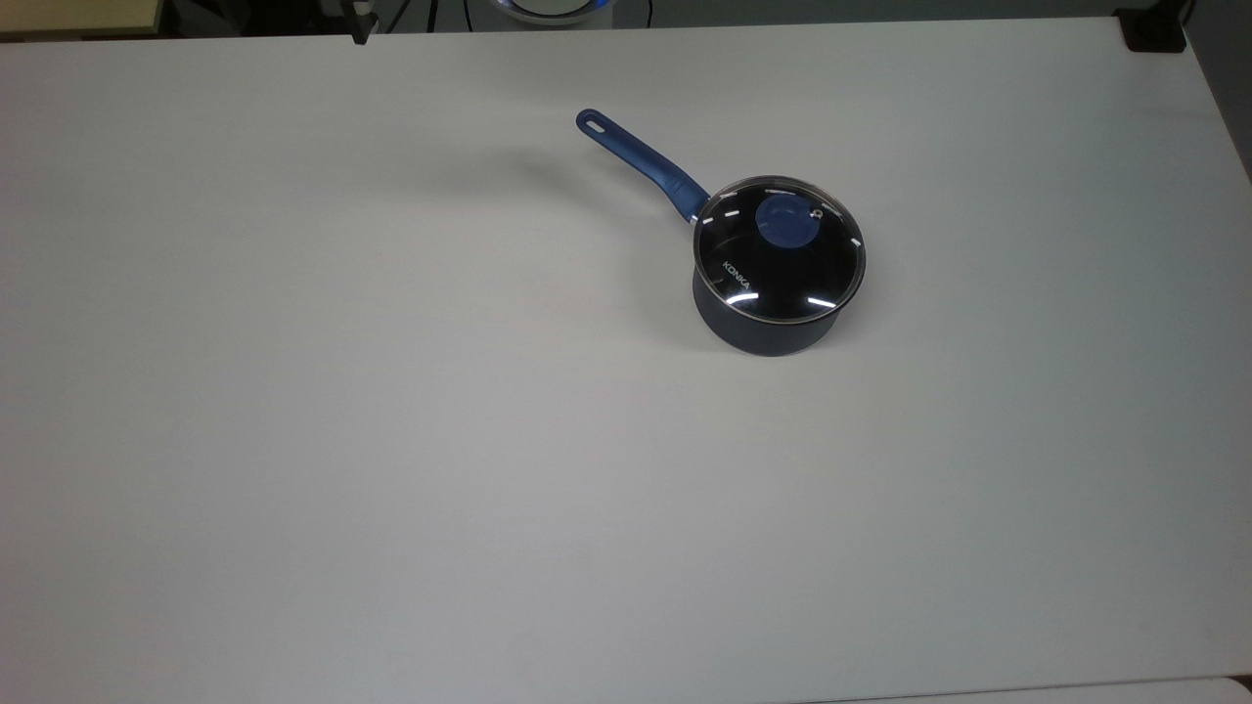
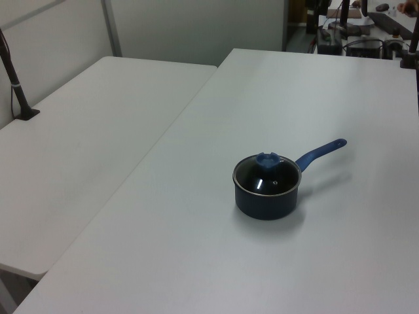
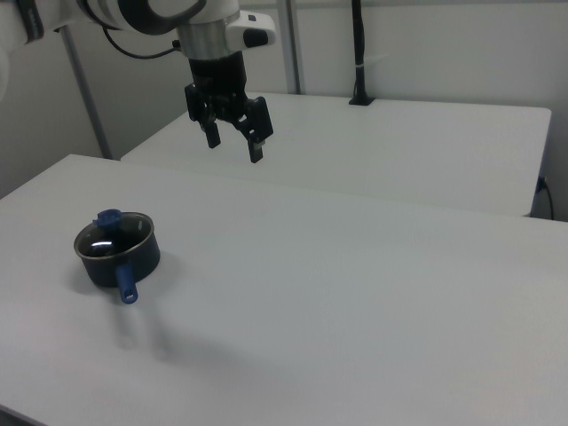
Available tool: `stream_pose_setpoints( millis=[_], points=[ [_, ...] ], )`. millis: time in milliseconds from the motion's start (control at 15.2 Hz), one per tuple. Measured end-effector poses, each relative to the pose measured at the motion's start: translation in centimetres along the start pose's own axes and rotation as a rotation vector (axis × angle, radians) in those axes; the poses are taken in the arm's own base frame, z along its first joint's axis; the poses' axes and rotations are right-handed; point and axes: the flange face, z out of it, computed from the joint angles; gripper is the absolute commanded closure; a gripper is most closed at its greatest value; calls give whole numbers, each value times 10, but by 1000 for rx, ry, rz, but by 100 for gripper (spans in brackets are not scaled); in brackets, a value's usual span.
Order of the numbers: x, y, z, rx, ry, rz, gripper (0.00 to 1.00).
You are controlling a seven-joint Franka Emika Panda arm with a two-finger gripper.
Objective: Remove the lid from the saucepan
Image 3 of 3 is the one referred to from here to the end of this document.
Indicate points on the black camera stand pole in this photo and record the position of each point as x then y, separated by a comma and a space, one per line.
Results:
360, 80

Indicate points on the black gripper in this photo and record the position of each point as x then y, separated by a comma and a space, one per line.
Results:
217, 75

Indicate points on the white side table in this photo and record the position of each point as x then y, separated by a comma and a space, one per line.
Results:
377, 146

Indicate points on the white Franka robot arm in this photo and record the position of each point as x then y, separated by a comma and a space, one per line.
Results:
250, 22

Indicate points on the glass lid with blue knob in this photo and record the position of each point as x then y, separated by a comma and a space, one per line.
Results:
108, 218

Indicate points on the upright aluminium frame post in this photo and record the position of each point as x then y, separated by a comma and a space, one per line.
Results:
295, 53

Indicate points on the slanted aluminium frame post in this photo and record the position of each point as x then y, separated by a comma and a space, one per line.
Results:
86, 102

